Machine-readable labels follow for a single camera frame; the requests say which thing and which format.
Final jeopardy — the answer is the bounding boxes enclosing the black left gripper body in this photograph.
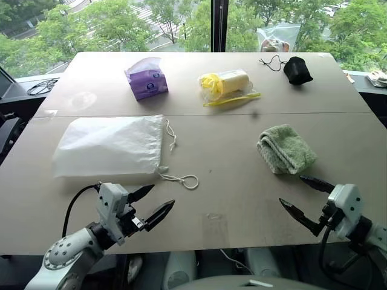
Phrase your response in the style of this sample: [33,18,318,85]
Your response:
[116,202,147,239]

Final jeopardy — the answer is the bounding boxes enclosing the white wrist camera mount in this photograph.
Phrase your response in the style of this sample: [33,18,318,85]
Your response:
[96,182,129,246]
[327,183,363,240]

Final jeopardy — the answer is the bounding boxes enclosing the black cable on sill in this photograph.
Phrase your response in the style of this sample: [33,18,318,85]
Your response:
[26,77,60,96]

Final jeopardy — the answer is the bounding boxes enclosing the black drawstring pouch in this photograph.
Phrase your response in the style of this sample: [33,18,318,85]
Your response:
[259,54,314,86]

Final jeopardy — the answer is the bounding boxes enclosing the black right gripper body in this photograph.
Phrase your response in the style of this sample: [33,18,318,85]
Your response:
[317,202,340,235]

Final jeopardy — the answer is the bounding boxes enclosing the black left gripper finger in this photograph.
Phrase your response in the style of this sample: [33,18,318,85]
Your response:
[127,184,155,204]
[143,199,176,233]

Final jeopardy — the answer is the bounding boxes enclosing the dark window frame post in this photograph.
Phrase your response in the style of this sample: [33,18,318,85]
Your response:
[210,0,228,53]

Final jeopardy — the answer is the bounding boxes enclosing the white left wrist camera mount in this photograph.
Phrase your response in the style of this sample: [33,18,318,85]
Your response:
[96,182,129,246]

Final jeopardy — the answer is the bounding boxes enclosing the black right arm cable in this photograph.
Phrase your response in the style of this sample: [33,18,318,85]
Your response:
[319,225,363,290]

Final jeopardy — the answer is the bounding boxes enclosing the clear plastic bag behind window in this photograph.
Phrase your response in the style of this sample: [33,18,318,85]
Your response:
[256,25,301,53]

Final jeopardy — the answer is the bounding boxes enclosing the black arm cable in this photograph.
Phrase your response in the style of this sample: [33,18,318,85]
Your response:
[319,225,363,290]
[62,183,102,239]

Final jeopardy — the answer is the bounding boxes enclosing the green folded towel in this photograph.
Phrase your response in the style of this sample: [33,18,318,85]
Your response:
[256,123,318,175]

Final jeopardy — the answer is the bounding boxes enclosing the black equipment beside table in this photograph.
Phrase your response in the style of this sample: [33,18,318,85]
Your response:
[0,111,30,166]

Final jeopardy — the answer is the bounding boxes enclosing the purple tissue pack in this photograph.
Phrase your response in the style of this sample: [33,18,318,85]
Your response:
[124,56,169,102]

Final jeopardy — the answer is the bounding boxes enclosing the white drawstring bag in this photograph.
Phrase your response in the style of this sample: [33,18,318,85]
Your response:
[51,114,200,191]

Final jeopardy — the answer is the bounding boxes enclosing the thin white cable under table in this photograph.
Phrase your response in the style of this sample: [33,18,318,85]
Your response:
[220,248,255,275]

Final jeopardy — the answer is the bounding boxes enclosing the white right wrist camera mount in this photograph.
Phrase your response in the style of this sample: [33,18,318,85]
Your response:
[327,183,363,240]

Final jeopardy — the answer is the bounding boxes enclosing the grey robot torso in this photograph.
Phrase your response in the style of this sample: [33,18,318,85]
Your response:
[189,273,306,290]

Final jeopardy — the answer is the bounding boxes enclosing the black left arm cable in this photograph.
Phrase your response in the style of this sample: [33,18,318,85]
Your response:
[62,183,102,239]

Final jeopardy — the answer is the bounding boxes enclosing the clear zip bag yellow contents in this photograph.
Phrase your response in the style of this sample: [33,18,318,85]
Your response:
[198,69,262,108]

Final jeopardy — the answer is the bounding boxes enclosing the pale rounded shape under table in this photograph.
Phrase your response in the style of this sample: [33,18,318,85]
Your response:
[164,250,199,290]
[243,247,281,277]

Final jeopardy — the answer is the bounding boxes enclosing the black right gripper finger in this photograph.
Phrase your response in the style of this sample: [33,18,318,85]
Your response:
[279,198,325,237]
[299,175,336,193]

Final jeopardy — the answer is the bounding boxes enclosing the white cloth items on sill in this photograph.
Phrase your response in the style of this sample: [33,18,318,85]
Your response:
[366,69,387,88]

